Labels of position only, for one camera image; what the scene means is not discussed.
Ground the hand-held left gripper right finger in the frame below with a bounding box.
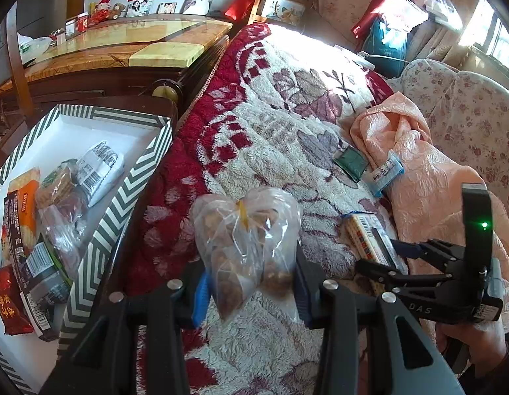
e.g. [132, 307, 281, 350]
[294, 247, 465, 395]

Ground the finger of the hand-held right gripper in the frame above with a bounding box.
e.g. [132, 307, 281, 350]
[355, 258, 452, 297]
[391, 236, 471, 274]

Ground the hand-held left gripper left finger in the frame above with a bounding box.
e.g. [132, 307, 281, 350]
[38, 255, 212, 395]

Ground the yellow cracker packet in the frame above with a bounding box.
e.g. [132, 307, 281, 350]
[345, 213, 407, 297]

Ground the clear bag of brown snacks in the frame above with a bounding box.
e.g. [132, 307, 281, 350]
[190, 186, 303, 324]

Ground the clear bag of dark snacks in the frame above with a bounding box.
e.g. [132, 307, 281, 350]
[42, 201, 90, 272]

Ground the dark red snack packet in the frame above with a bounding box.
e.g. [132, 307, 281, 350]
[0, 265, 35, 336]

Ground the striped cardboard box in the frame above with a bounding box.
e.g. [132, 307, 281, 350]
[0, 105, 174, 395]

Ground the person's right hand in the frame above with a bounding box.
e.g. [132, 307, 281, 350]
[437, 321, 509, 379]

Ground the peach cloth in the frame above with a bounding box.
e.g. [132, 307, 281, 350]
[350, 91, 509, 338]

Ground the blue white snack packet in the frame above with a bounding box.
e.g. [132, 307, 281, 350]
[363, 151, 404, 197]

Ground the green snack packet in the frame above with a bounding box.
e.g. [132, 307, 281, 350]
[333, 145, 368, 182]

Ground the floral cushion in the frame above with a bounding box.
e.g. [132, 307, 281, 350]
[396, 58, 509, 231]

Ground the dark packet with barcode label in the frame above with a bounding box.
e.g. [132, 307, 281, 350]
[22, 234, 74, 342]

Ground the red floral blanket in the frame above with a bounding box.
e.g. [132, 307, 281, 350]
[127, 22, 440, 395]

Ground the clear brown biscuit packet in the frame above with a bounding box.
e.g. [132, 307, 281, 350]
[34, 164, 80, 210]

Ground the orange cracker packet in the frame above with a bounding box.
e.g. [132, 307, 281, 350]
[8, 167, 41, 256]

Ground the yellow round knob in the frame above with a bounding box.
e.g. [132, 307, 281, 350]
[151, 84, 179, 101]

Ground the teal pillow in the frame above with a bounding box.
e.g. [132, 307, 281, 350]
[361, 18, 407, 79]

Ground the window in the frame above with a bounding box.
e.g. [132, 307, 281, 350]
[472, 4, 509, 70]

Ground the clear plastic bag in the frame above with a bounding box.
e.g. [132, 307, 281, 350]
[413, 0, 463, 31]

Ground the marble top wooden cabinet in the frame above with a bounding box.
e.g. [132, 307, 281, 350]
[0, 12, 234, 108]

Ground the printed enamel basin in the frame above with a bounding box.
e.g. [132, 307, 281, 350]
[265, 0, 306, 25]

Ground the wooden chair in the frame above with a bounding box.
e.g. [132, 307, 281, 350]
[0, 0, 181, 153]

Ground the red bag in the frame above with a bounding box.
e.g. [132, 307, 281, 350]
[225, 0, 257, 19]

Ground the white plastic bag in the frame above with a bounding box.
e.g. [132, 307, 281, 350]
[18, 35, 53, 64]

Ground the red white plush doll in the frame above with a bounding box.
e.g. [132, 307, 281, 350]
[92, 0, 113, 23]

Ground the couple photo frame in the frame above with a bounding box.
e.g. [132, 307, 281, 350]
[127, 0, 152, 18]

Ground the large wedding photo frame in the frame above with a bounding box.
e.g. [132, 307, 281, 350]
[183, 0, 216, 15]

